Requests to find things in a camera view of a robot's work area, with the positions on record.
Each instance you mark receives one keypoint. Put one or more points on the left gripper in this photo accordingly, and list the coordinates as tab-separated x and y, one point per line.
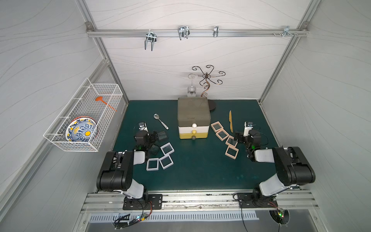
156	137

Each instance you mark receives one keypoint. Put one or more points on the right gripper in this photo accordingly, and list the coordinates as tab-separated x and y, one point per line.
240	137

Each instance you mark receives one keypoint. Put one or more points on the pink brooch box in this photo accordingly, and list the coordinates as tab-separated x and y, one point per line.
231	141
217	126
222	134
232	152

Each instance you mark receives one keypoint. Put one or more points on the three-tier drawer organizer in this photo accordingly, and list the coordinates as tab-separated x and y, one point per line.
193	116

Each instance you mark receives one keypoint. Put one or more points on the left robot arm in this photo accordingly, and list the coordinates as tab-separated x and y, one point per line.
116	172

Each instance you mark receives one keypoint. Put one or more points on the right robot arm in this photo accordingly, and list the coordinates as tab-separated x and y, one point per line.
292	169

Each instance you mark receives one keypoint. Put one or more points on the white brooch box upper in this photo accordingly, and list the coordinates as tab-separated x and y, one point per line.
167	149

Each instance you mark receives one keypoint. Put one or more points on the white brooch box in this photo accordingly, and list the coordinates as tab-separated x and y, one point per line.
152	164
167	149
166	162

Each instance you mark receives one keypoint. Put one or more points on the white brooch box lower left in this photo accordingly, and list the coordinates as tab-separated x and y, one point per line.
152	164

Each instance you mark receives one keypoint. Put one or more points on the white brooch box lower right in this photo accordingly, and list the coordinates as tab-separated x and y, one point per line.
166	162

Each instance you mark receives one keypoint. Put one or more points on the metal spoon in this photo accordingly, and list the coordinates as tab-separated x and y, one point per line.
157	117

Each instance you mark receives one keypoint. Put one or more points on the wooden knife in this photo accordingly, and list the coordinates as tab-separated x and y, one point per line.
230	120

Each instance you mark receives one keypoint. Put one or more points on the orange plastic spatula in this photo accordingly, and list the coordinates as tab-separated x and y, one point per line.
100	99

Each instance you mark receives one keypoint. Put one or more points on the patterned ceramic plate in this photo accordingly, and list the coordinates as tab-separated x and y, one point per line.
81	129

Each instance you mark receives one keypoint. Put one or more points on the clear wine glass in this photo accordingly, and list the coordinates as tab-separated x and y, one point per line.
191	90

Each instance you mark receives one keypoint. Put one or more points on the ornate metal cup stand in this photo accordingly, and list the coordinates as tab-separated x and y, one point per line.
208	79

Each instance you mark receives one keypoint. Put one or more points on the white ventilation grille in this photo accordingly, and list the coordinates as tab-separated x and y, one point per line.
202	216

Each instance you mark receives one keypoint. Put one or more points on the metal double hook left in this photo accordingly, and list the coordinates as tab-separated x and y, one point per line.
151	38

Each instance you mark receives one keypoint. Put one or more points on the metal double hook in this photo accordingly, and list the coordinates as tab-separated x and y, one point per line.
183	32
151	38

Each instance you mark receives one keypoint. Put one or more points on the metal double hook middle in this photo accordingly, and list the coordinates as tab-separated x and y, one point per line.
183	32

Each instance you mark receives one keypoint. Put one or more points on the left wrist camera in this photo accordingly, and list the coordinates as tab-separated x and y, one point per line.
143	126

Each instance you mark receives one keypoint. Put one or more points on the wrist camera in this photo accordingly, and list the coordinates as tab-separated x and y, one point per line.
143	126
248	126

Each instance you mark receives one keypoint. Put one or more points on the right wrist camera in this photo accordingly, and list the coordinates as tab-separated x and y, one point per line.
248	126

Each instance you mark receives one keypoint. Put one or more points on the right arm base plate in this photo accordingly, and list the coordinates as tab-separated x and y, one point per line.
252	200

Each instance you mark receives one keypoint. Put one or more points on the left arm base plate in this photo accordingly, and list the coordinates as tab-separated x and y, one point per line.
148	202

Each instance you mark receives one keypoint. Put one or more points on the white wire basket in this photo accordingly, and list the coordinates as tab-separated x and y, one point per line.
83	104

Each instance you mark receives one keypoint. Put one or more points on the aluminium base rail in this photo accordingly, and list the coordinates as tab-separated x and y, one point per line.
198	200

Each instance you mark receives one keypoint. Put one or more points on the aluminium overhead rail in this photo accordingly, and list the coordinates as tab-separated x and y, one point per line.
194	33

